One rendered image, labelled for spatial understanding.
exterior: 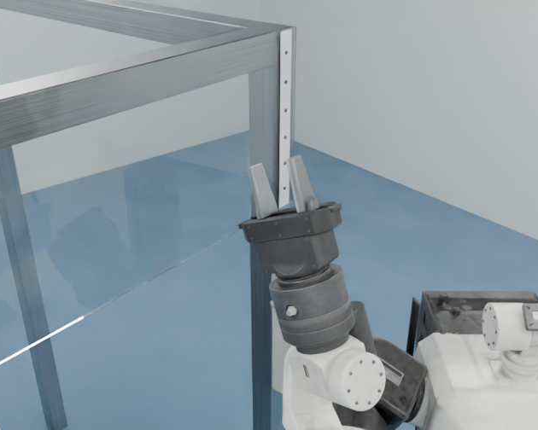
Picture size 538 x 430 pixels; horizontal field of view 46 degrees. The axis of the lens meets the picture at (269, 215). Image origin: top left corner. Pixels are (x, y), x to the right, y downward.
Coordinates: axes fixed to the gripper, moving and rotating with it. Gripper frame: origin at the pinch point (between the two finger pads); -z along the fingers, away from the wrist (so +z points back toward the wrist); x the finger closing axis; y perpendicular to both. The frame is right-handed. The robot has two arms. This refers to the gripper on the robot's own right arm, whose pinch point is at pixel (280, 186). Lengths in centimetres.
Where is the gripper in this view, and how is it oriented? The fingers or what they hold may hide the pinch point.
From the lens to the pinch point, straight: 72.1
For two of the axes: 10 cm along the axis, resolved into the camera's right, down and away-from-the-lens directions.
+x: 8.1, -1.3, -5.7
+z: 2.6, 9.5, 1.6
